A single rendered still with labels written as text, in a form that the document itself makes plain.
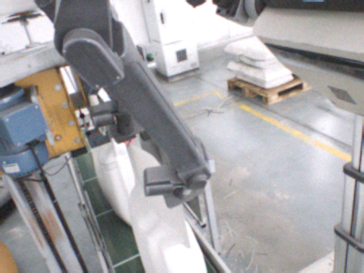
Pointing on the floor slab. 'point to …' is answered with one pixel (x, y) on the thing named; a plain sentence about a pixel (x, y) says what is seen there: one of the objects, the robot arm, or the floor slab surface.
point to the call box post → (211, 218)
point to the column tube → (50, 218)
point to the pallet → (269, 89)
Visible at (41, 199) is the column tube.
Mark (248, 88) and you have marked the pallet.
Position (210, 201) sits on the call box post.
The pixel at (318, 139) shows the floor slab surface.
